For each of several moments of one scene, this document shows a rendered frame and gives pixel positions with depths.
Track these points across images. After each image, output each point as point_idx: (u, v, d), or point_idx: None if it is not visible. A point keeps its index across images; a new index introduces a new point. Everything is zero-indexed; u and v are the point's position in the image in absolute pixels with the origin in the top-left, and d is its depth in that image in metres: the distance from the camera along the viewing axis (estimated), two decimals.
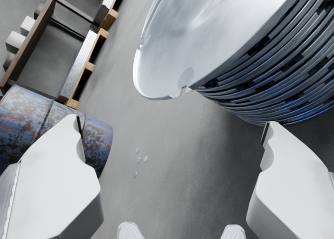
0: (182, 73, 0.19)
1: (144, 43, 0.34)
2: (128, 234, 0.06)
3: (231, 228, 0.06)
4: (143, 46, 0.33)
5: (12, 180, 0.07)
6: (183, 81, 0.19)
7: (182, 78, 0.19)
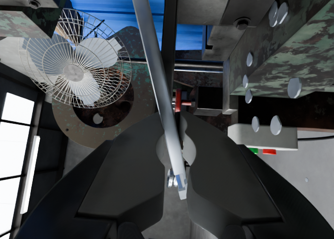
0: None
1: None
2: (128, 234, 0.06)
3: (231, 228, 0.06)
4: None
5: (103, 152, 0.09)
6: None
7: None
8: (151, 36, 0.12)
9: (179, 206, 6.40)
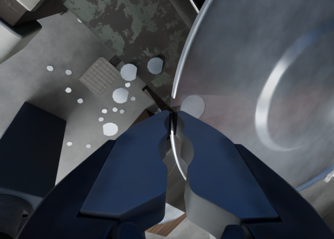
0: None
1: None
2: (128, 234, 0.06)
3: (231, 228, 0.06)
4: None
5: (106, 152, 0.09)
6: None
7: None
8: (333, 157, 0.26)
9: None
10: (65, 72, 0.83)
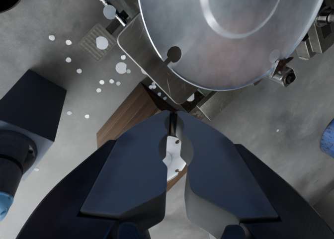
0: None
1: (277, 57, 0.34)
2: (128, 234, 0.06)
3: (231, 228, 0.06)
4: (280, 55, 0.34)
5: (106, 152, 0.09)
6: None
7: None
8: None
9: None
10: (66, 42, 0.90)
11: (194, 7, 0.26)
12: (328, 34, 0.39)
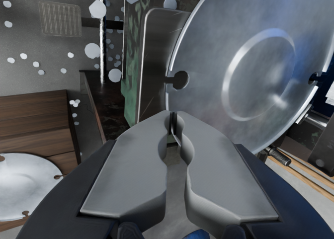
0: None
1: None
2: (128, 234, 0.06)
3: (231, 228, 0.06)
4: None
5: (106, 152, 0.09)
6: None
7: None
8: None
9: None
10: None
11: (230, 124, 0.30)
12: None
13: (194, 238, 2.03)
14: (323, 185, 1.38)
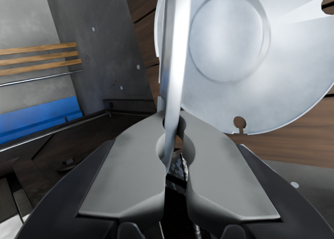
0: (142, 234, 0.87)
1: None
2: (128, 234, 0.06)
3: (231, 228, 0.06)
4: None
5: (104, 152, 0.09)
6: (143, 236, 0.87)
7: (143, 235, 0.87)
8: None
9: None
10: None
11: None
12: None
13: None
14: None
